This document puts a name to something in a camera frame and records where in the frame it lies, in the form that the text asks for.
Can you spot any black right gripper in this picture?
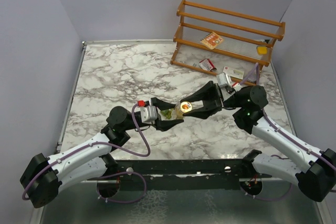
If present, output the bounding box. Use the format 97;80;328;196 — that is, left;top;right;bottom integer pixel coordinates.
181;81;243;119

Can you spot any green pill organizer box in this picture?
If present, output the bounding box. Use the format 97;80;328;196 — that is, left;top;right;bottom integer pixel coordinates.
160;109;176;120

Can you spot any clear pill bottle gold lid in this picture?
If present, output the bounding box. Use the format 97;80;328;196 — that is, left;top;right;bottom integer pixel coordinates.
172;101;192;119

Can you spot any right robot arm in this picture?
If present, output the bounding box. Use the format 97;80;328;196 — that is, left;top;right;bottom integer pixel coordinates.
181;81;335;202

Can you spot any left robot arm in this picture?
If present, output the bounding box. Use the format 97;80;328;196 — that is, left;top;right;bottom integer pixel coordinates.
19;98;183;208

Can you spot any red white medicine packet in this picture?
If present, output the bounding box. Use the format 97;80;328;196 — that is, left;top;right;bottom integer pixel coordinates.
198;59;217;71

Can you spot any white green medicine box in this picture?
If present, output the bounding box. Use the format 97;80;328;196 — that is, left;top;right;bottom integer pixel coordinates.
223;66;244;80

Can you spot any grey round container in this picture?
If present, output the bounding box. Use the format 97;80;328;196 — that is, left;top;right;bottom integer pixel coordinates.
247;72;257;83

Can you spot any orange snack packet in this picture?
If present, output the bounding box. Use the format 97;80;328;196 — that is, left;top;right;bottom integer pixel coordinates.
200;32;224;50

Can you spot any wooden shelf rack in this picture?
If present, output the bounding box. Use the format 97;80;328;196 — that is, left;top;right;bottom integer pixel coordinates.
170;0;286;76

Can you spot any yellow lid container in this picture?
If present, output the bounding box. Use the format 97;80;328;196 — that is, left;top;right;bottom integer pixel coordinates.
256;46;268;56

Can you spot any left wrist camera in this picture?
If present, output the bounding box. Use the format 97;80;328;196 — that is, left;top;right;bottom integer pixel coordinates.
138;100;158;124

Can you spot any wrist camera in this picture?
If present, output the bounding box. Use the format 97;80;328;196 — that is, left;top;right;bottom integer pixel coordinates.
216;72;242;93
138;100;158;124

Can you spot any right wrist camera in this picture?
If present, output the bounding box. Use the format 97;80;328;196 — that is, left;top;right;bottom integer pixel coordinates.
216;72;242;93

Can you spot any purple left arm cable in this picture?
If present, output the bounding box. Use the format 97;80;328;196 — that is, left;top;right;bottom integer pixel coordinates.
21;103;152;204

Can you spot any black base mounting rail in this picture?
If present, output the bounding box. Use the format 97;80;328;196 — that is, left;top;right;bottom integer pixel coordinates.
104;157;270;190

